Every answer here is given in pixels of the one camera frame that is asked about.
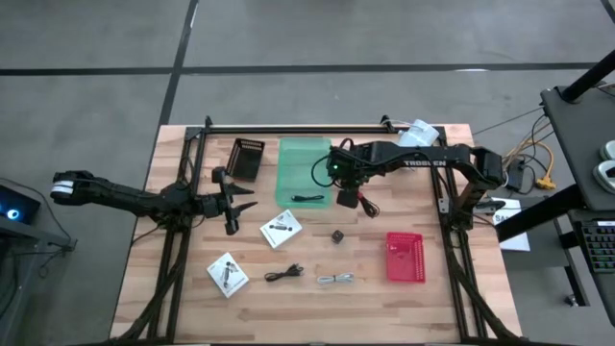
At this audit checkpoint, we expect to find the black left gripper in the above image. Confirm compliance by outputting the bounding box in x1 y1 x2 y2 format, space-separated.
199 166 258 236

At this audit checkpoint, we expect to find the white instruction booklet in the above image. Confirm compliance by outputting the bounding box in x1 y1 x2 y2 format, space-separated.
207 252 250 299
259 209 304 250

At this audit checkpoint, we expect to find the green translucent plastic bin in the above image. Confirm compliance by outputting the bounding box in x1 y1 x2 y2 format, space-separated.
275 136 333 210

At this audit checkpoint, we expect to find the white USB cable bundle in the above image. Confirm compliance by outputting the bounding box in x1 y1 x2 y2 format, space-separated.
316 272 356 285

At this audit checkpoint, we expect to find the black USB cable bundle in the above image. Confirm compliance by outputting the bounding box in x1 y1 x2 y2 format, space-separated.
263 262 305 284

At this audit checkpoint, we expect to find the black mesh basket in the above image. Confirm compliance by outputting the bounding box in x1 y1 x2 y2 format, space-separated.
225 137 266 183

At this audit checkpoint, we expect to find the red perforated plastic basket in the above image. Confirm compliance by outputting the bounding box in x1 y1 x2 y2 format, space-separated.
385 232 427 284

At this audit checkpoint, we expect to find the white plastic container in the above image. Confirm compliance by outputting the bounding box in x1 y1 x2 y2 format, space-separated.
396 118 441 148

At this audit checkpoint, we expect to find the black power brick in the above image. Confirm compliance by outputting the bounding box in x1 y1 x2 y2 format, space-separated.
506 158 528 191

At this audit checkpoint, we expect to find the white paper sheet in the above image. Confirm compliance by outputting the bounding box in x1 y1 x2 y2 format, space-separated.
492 198 532 253

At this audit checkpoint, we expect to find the black desk leg beam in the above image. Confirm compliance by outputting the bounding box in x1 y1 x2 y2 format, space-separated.
494 184 585 242

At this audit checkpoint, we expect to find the dark metal stand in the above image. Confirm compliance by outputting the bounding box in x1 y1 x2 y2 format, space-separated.
0 218 78 346

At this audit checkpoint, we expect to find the black device with blue light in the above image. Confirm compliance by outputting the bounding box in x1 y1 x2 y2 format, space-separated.
0 185 42 226

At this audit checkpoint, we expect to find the dark grey desk top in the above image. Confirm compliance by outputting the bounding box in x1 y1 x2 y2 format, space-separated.
540 85 615 212

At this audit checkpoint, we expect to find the backlit computer keyboard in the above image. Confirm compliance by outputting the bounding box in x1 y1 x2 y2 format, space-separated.
579 219 615 275

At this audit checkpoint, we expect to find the dark keyboard tray desk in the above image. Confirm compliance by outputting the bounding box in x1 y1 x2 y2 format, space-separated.
566 209 615 328

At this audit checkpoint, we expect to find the black monitor pole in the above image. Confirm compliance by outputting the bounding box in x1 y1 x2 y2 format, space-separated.
559 50 615 105

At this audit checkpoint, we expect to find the black aluminium rig frame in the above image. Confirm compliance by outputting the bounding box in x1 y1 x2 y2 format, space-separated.
109 113 525 346

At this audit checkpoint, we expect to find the yellow power cable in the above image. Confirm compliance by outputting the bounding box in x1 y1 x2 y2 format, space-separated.
502 138 557 191

